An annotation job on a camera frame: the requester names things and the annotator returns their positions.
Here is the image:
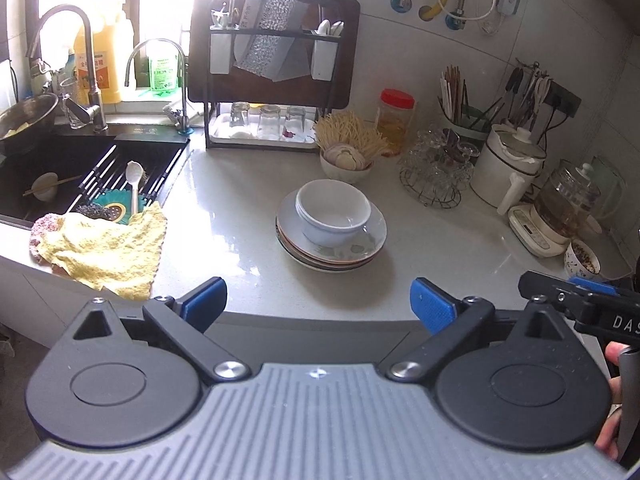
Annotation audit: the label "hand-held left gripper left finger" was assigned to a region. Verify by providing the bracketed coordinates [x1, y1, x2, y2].
[72, 276, 252, 384]

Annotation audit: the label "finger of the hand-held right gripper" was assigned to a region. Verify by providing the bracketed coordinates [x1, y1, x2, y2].
[570, 276, 618, 298]
[518, 271, 602, 332]

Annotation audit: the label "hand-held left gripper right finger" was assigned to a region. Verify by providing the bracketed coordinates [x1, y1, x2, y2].
[386, 277, 571, 381]

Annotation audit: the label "white leaf-print plate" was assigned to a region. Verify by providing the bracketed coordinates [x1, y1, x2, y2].
[276, 230, 386, 267]
[276, 191, 388, 262]

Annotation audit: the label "floral plate with dark rim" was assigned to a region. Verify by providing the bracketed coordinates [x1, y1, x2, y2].
[280, 240, 382, 274]

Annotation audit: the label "plain white bowl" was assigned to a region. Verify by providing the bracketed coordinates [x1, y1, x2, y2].
[296, 180, 372, 232]

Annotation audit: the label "person's right hand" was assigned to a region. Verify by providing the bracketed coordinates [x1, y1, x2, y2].
[596, 341, 626, 461]

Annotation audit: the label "small patterned bowl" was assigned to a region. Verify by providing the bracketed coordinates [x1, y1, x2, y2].
[564, 239, 601, 281]

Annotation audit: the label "white kettle base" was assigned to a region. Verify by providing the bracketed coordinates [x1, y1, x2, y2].
[508, 202, 576, 258]

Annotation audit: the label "glass kettle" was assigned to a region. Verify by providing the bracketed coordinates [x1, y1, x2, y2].
[532, 159, 601, 238]

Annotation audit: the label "yellow dish cloth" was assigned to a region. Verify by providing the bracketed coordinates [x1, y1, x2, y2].
[37, 202, 168, 301]

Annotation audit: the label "green round scrubber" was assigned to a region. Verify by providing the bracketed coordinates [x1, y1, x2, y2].
[92, 195, 151, 225]

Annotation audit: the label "white electric pot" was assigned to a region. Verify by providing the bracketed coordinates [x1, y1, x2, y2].
[470, 124, 547, 216]

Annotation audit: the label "roll-up sink drying rack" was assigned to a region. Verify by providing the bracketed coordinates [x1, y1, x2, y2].
[72, 147, 183, 211]

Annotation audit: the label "stack of glass cups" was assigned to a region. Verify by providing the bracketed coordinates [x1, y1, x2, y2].
[400, 127, 476, 193]

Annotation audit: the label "white spoon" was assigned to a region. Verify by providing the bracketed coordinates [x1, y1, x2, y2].
[125, 161, 143, 216]

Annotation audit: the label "white garlic bowl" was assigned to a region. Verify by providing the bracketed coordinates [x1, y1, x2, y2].
[320, 152, 373, 185]

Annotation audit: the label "white drip tray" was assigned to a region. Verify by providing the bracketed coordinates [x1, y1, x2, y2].
[209, 112, 321, 147]

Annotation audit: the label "garlic bulbs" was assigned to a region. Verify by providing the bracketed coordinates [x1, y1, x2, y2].
[325, 144, 368, 171]

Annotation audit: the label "green chopstick holder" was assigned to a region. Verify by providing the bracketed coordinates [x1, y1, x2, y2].
[440, 102, 493, 136]

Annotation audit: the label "pink cloth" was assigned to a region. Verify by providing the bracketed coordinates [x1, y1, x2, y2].
[29, 214, 71, 276]

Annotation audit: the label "pair of chopsticks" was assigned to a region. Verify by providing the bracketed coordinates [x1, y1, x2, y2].
[22, 175, 83, 196]

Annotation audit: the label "red-lid plastic jar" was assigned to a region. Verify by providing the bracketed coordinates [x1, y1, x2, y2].
[376, 89, 416, 157]

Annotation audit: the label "clear drinking glass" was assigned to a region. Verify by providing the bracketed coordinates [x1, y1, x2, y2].
[229, 102, 251, 131]
[285, 106, 306, 141]
[257, 105, 281, 140]

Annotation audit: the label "dried noodle bundle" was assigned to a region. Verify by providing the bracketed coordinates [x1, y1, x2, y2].
[314, 112, 396, 161]

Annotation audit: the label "small bowl in sink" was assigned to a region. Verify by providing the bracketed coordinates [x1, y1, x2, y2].
[32, 172, 59, 202]

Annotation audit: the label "small steel faucet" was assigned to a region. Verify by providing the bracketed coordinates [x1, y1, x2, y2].
[125, 38, 192, 135]

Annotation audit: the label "hanging kitchen utensils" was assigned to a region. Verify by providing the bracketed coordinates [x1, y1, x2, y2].
[502, 60, 553, 128]

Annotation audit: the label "black kitchen sink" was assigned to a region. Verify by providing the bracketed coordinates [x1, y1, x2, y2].
[0, 132, 191, 231]

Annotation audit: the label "tall steel faucet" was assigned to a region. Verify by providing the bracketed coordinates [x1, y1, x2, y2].
[26, 5, 108, 133]

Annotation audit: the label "green bottle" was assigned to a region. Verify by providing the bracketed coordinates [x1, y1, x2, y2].
[149, 50, 180, 93]

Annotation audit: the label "glass beside faucet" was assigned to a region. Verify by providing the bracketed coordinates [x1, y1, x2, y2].
[59, 77, 88, 130]

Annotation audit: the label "white cutlery holder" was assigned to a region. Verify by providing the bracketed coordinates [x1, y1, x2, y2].
[311, 40, 333, 81]
[210, 35, 232, 75]

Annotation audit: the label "orange detergent bottle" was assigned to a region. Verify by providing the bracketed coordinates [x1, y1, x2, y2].
[72, 0, 133, 106]

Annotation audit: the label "metal bowl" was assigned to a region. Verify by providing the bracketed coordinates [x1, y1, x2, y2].
[0, 92, 60, 156]

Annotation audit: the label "black dish rack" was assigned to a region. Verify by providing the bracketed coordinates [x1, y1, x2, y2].
[202, 0, 346, 151]

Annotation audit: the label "patterned kitchen cleaver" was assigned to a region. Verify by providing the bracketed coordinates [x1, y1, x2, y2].
[232, 0, 301, 81]

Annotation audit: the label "dark wooden cutting board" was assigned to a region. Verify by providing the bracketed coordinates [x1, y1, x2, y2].
[187, 0, 361, 111]

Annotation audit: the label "round wire trivet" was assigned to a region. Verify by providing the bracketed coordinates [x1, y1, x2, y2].
[399, 170, 462, 208]

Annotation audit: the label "black wall socket strip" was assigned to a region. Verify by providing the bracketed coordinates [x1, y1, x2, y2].
[542, 82, 582, 121]

